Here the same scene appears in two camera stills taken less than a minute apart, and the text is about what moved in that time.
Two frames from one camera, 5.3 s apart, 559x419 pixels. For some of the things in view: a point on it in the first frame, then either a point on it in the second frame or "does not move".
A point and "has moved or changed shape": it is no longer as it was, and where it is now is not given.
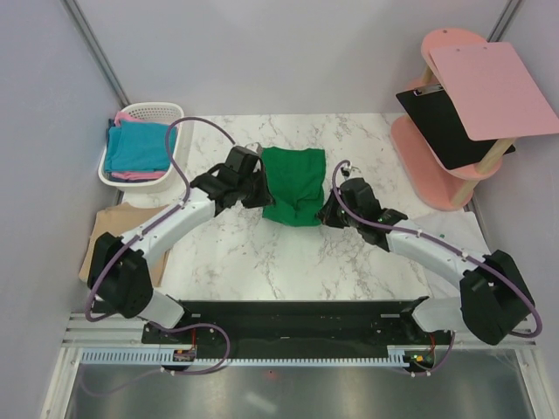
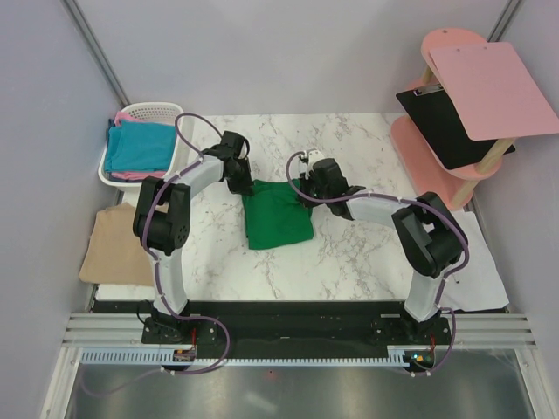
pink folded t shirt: (120, 117) does not move
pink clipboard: (492, 92) does not move
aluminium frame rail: (113, 331) does not move
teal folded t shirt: (139, 147) does not move
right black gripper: (327, 216) to (305, 181)
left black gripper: (265, 197) to (244, 188)
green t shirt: (295, 180) has moved or changed shape
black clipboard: (433, 113) does not move
